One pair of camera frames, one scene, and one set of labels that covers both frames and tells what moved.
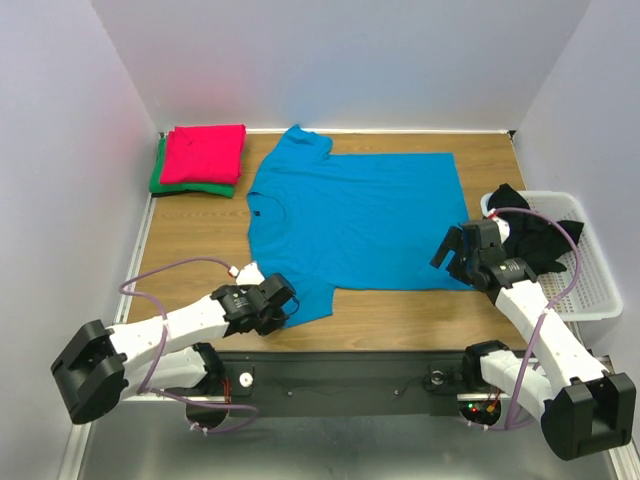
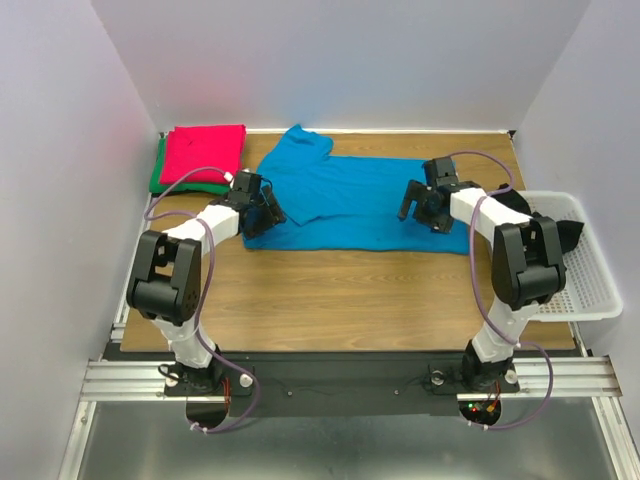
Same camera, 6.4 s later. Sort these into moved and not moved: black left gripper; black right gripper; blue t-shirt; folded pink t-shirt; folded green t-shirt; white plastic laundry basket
Moved: black left gripper; black right gripper; blue t-shirt
Not moved: folded pink t-shirt; white plastic laundry basket; folded green t-shirt
